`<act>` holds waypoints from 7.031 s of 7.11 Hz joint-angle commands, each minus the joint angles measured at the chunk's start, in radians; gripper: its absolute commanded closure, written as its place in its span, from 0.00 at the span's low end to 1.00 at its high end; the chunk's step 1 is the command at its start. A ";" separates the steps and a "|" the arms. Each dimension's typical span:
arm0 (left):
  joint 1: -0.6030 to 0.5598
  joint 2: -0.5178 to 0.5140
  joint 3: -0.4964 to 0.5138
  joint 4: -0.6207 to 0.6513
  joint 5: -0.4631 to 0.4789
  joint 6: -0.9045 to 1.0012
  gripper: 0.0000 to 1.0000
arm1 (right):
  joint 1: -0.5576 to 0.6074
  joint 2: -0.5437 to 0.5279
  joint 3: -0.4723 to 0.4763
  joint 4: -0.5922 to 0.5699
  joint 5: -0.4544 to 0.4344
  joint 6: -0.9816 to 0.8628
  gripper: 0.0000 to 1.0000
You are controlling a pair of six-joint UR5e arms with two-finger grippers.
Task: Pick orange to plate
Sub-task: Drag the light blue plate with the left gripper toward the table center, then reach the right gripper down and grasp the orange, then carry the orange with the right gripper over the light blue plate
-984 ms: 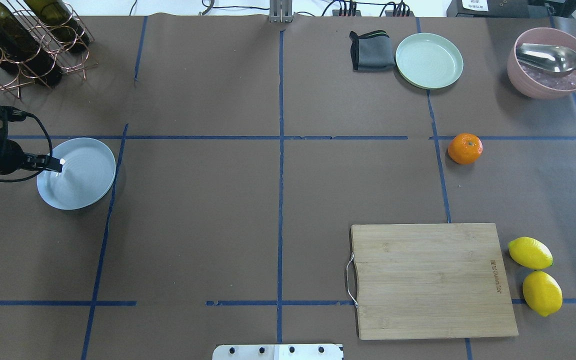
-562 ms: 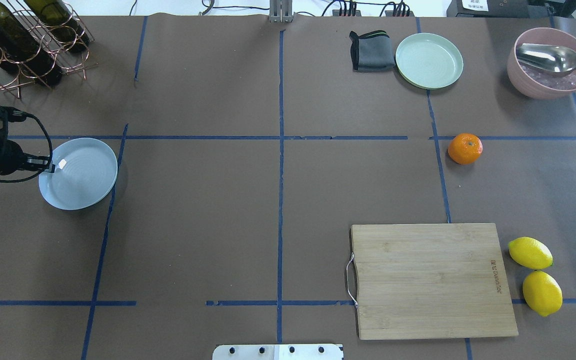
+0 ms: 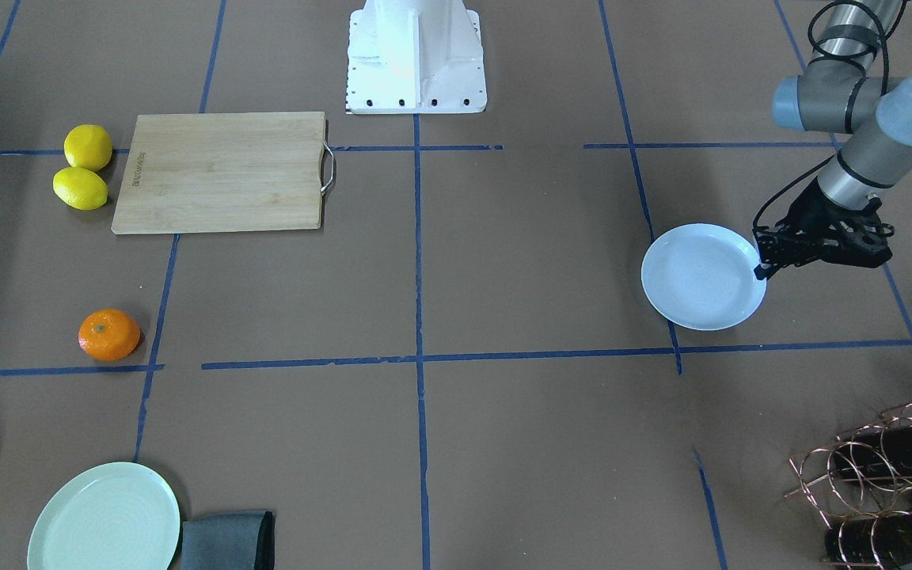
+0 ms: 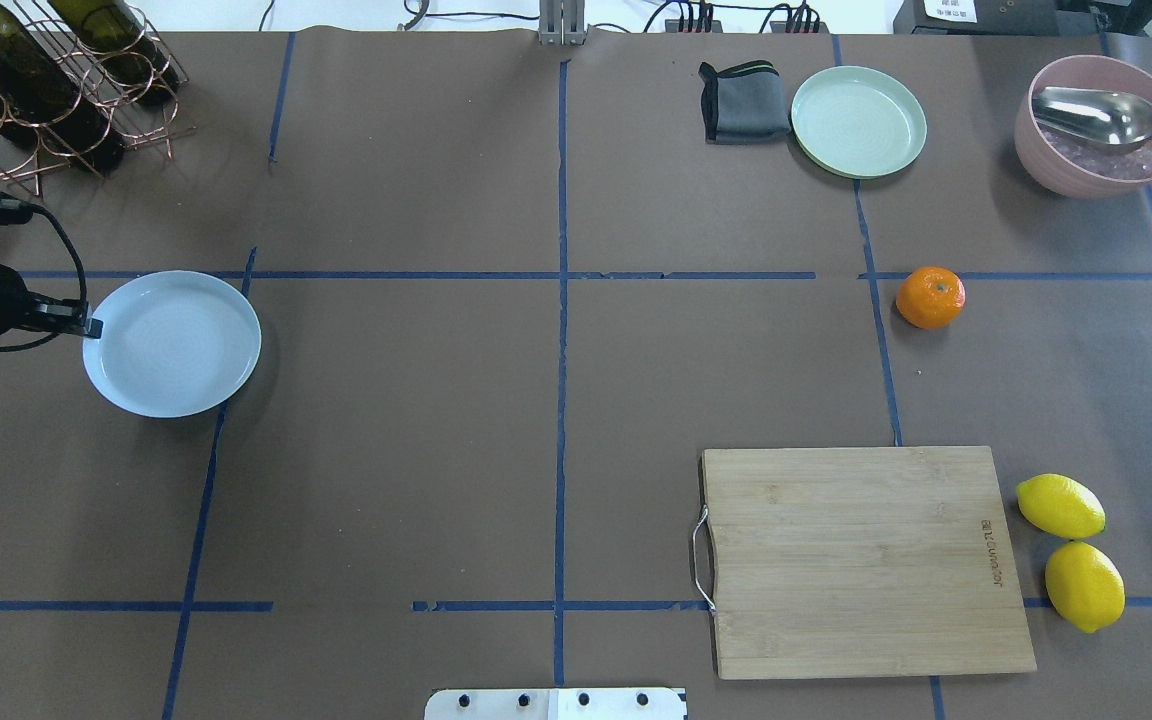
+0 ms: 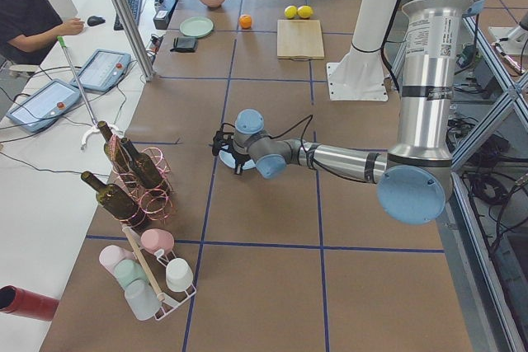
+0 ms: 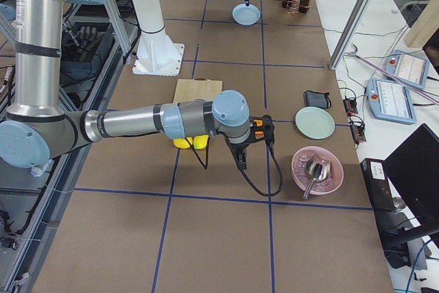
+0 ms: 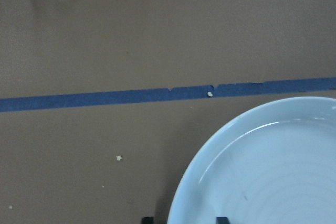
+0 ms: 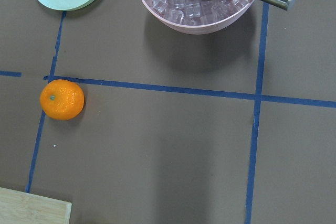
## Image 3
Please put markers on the copper wire bottle rack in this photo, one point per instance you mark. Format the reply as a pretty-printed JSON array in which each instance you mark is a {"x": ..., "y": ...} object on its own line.
[{"x": 859, "y": 485}]

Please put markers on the light blue plate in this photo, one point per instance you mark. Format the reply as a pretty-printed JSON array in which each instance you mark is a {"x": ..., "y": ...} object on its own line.
[{"x": 702, "y": 276}]

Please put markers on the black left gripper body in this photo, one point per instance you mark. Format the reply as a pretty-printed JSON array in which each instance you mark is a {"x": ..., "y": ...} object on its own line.
[{"x": 811, "y": 212}]

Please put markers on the dark grey folded cloth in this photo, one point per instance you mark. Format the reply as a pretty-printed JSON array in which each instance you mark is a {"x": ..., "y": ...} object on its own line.
[{"x": 229, "y": 540}]

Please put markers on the wooden cutting board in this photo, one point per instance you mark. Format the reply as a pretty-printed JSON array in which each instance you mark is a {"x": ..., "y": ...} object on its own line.
[{"x": 201, "y": 173}]

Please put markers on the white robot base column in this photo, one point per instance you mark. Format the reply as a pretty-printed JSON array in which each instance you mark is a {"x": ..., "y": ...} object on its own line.
[{"x": 415, "y": 57}]

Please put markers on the yellow lemon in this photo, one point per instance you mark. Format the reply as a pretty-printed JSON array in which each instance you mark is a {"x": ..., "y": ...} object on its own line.
[
  {"x": 88, "y": 146},
  {"x": 80, "y": 188}
]

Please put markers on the orange mandarin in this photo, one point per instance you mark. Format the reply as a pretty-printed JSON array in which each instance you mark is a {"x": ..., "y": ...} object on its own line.
[{"x": 109, "y": 335}]

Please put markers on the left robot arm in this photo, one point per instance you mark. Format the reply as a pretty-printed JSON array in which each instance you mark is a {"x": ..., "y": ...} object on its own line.
[{"x": 845, "y": 89}]

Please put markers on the light green plate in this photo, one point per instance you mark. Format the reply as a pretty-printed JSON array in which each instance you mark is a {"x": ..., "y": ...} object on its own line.
[{"x": 120, "y": 515}]

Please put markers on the dark green wine bottle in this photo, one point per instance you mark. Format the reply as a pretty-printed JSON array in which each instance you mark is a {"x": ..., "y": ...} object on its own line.
[{"x": 877, "y": 540}]

